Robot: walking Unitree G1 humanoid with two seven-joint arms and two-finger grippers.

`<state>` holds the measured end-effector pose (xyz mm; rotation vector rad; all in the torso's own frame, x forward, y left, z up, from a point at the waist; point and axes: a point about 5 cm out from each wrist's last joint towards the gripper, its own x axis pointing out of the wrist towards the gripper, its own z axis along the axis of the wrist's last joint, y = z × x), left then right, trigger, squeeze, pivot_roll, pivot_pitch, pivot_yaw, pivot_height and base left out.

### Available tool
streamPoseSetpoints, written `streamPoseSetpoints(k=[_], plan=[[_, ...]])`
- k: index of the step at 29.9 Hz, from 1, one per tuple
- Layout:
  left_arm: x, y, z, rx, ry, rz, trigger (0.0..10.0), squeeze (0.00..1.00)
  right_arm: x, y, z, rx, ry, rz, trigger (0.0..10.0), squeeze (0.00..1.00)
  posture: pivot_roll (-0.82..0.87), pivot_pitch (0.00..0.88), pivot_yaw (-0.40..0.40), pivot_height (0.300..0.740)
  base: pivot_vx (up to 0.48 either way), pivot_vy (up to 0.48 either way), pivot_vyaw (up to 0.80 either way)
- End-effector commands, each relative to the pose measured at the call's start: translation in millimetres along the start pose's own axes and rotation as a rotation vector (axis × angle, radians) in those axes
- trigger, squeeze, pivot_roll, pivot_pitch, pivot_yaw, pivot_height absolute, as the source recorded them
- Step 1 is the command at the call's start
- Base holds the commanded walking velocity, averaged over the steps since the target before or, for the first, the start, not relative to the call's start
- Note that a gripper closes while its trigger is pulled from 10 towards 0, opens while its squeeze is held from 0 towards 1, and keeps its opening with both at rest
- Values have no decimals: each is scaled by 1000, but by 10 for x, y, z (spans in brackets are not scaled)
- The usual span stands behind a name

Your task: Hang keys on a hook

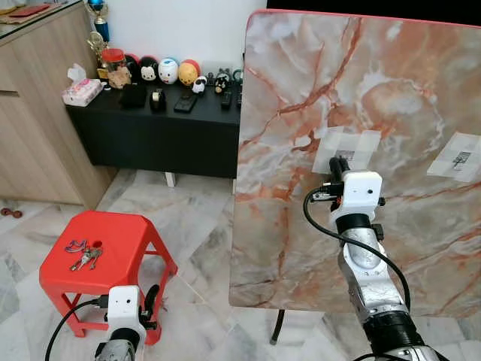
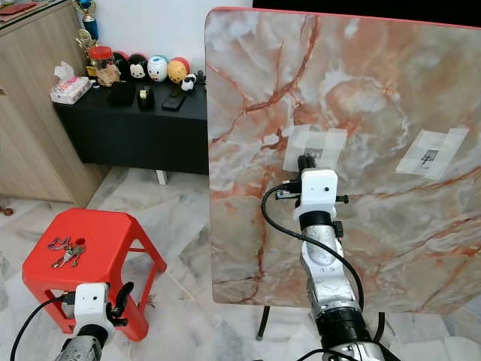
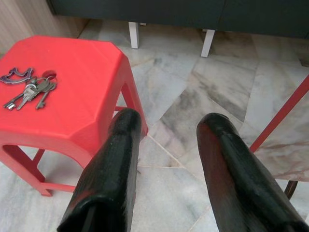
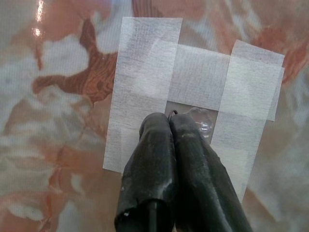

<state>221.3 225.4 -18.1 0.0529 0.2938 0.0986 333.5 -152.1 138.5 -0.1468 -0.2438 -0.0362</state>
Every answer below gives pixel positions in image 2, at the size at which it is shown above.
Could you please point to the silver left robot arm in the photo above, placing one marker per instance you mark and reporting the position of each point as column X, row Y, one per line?
column 86, row 347

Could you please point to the white blue round toy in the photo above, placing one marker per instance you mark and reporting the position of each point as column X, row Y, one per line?
column 158, row 69

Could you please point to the red black round toy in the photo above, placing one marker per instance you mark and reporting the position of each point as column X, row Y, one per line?
column 119, row 64

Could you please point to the black box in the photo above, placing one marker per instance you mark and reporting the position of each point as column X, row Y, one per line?
column 121, row 94

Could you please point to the flat black wallet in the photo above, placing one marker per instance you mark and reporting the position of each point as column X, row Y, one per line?
column 173, row 101

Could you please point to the red packet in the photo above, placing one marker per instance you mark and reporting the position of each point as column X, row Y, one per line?
column 17, row 8

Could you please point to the black tape dispenser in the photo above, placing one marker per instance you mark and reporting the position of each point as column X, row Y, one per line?
column 146, row 98

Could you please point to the clear jar red lid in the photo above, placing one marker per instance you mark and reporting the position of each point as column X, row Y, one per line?
column 101, row 66

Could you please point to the pink tissue pack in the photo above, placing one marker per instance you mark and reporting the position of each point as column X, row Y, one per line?
column 70, row 88

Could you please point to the small red floor items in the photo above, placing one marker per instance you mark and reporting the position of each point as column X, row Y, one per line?
column 7, row 210

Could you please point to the blue gold trophy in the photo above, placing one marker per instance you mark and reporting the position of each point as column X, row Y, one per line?
column 87, row 28

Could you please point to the small white figurine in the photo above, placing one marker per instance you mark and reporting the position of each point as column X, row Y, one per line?
column 189, row 83

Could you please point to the red plastic stool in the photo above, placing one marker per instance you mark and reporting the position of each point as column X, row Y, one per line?
column 113, row 252

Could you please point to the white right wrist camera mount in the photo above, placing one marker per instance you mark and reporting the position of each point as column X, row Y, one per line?
column 319, row 192

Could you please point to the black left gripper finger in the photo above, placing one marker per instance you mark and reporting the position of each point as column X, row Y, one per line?
column 124, row 295

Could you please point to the taped wall hook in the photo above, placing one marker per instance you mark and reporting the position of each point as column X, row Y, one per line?
column 329, row 144
column 431, row 156

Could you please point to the light wooden cabinet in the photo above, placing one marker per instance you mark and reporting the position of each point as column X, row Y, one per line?
column 30, row 135

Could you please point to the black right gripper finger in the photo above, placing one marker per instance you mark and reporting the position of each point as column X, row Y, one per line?
column 302, row 165
column 312, row 162

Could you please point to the black round mouse toy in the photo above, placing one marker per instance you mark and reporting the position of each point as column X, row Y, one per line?
column 137, row 68

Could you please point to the black low tv console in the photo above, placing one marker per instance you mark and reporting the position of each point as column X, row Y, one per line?
column 143, row 139

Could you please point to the marble folding table red edge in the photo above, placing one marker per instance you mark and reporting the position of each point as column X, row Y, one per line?
column 383, row 248

